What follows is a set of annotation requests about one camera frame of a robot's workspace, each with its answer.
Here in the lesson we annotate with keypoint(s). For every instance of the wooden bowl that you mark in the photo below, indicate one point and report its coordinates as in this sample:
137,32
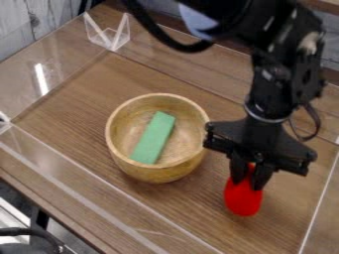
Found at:
184,152

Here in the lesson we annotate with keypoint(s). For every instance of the green rectangular block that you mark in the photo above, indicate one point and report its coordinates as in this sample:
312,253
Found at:
154,138

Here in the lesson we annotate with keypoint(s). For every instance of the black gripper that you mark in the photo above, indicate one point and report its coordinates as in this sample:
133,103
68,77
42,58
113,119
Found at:
249,140

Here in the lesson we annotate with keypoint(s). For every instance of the clear acrylic corner bracket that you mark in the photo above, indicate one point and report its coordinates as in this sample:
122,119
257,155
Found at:
109,38

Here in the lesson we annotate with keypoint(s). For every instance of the black metal table leg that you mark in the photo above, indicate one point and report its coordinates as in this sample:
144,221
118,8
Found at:
52,227

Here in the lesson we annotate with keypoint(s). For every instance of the red toy strawberry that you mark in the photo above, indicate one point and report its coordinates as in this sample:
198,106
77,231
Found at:
242,199

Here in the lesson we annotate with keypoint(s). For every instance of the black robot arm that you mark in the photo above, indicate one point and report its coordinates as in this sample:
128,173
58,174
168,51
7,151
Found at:
285,34

